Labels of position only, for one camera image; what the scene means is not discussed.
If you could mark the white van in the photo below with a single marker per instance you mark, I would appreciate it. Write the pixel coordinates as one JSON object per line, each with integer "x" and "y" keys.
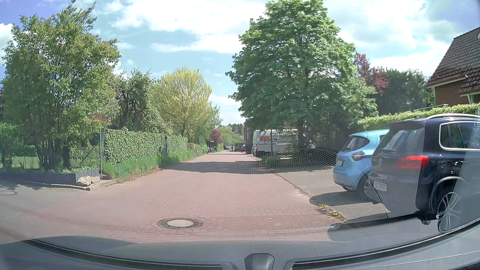
{"x": 272, "y": 142}

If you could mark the red brick paved road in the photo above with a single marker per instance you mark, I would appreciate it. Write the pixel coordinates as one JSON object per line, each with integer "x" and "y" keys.
{"x": 225, "y": 187}

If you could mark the yellow-green tree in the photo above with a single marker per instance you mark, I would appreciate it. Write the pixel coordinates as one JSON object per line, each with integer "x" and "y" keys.
{"x": 183, "y": 97}

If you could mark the large green tree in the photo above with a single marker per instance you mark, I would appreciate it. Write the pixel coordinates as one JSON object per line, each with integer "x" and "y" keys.
{"x": 296, "y": 67}

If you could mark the grey paved parking strip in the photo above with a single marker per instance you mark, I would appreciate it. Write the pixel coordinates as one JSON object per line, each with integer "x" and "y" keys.
{"x": 322, "y": 183}

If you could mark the grass verge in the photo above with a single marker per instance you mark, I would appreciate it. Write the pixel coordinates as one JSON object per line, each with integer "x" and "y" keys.
{"x": 138, "y": 165}

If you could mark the dark conifer tree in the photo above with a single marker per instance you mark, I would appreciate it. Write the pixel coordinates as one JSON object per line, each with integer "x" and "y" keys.
{"x": 137, "y": 101}

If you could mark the trimmed green hedge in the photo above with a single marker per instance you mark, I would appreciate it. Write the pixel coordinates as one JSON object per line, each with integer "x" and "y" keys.
{"x": 131, "y": 144}

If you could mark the light blue car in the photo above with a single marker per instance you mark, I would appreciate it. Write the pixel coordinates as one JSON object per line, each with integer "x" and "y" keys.
{"x": 354, "y": 161}

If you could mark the car's own bonnet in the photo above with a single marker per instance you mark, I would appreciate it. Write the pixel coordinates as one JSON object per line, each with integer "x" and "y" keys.
{"x": 187, "y": 255}

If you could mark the dark red-leaved tree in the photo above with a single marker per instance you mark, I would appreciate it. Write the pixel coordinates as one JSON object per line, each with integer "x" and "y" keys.
{"x": 369, "y": 73}

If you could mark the pale boulders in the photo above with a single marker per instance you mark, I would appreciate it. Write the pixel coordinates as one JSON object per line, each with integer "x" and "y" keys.
{"x": 87, "y": 180}

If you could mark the dark green trees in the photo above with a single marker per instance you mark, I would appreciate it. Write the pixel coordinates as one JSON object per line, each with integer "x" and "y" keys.
{"x": 403, "y": 92}

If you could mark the light green hedge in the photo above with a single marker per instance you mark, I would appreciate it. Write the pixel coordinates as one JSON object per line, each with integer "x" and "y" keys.
{"x": 412, "y": 114}

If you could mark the dark blue car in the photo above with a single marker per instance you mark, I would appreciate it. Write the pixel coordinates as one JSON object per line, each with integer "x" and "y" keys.
{"x": 412, "y": 180}

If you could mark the bushy green tree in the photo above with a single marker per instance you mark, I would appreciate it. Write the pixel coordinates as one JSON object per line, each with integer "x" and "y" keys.
{"x": 56, "y": 75}

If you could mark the red brick house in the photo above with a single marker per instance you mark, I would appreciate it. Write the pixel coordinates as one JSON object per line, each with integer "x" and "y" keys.
{"x": 459, "y": 71}

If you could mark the low grey wall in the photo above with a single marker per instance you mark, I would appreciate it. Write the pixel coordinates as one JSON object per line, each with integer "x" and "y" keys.
{"x": 48, "y": 176}

